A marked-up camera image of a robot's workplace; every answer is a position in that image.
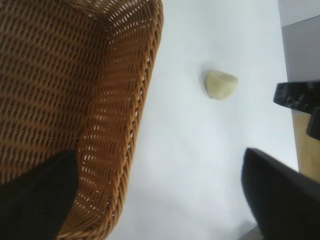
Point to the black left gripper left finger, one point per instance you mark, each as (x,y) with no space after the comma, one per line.
(32,205)

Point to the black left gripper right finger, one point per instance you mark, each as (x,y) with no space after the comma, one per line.
(282,205)

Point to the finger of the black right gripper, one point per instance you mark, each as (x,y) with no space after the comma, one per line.
(300,95)
(315,125)

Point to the pale yellow egg yolk pastry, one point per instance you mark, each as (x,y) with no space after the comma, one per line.
(221,85)

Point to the brown woven wicker basket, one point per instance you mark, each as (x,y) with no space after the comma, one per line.
(62,75)

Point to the light wooden panel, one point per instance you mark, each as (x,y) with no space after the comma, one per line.
(303,150)

